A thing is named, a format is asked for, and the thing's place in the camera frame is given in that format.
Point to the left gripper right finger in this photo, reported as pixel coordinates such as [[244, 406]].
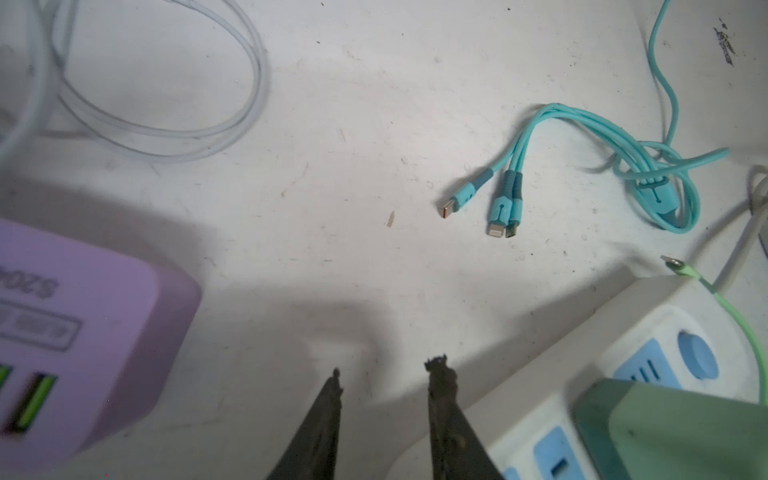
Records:
[[456, 452]]

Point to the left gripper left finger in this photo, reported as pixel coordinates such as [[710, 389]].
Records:
[[312, 452]]

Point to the light green charger adapter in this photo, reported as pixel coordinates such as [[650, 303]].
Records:
[[635, 430]]

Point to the white power strip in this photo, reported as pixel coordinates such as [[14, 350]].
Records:
[[677, 332]]

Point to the purple power strip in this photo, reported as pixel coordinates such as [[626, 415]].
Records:
[[88, 338]]

